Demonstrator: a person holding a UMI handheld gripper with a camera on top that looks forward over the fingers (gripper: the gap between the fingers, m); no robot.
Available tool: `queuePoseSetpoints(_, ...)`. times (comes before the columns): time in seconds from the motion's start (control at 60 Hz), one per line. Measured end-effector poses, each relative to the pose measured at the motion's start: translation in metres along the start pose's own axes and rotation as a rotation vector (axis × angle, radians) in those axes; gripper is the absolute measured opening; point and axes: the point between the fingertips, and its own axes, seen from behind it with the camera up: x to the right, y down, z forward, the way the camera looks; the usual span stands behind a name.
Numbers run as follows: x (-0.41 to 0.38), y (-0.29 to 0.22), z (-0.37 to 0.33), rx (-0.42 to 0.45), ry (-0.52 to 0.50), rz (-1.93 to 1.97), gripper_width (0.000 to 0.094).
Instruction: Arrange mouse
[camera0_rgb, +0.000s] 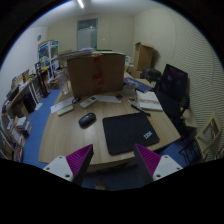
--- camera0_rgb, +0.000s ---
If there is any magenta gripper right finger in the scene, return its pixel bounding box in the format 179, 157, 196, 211
134, 144, 182, 183

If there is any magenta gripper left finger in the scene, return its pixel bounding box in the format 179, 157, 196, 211
44, 144, 94, 186

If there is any black mouse pad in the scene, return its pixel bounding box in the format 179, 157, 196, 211
102, 112, 160, 155

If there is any black computer mouse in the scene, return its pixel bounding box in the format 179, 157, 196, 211
78, 113, 96, 128

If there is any black pen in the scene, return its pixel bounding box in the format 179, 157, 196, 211
131, 104, 151, 117

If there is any white keyboard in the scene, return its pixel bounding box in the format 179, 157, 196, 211
50, 97, 74, 114

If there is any wooden chair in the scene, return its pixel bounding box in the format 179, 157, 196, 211
179, 111, 224, 164

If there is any open white notebook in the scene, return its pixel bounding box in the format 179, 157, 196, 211
137, 91, 163, 111

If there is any small black round object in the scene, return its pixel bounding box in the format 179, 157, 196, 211
72, 97, 81, 104

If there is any white remote control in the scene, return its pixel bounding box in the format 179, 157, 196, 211
80, 96, 97, 108

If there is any black office chair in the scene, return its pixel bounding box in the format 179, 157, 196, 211
156, 90, 192, 136

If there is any blue book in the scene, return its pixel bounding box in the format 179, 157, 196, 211
124, 77, 152, 93

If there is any wooden shelf unit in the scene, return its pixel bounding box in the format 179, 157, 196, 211
0, 73, 43, 162

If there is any clear plastic jug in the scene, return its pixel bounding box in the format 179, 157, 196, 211
56, 70, 69, 95

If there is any large brown cardboard box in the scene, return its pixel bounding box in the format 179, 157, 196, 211
67, 52, 125, 97

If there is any open cardboard box background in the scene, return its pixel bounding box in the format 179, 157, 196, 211
129, 42, 154, 78

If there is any grey door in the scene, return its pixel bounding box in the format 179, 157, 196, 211
77, 19, 97, 50

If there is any ceiling light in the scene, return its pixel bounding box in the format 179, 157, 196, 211
77, 0, 84, 8

